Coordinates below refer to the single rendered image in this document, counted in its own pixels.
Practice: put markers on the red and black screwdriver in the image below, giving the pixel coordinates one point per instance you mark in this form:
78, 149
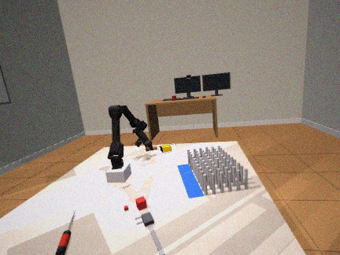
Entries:
63, 244

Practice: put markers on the red cube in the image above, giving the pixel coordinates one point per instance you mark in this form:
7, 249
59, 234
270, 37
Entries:
141, 203

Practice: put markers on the blue flat strip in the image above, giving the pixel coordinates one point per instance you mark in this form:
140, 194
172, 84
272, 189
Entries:
191, 184

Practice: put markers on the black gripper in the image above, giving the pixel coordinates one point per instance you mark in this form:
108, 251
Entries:
146, 140

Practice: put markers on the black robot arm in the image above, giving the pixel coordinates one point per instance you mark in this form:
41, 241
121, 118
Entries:
116, 147

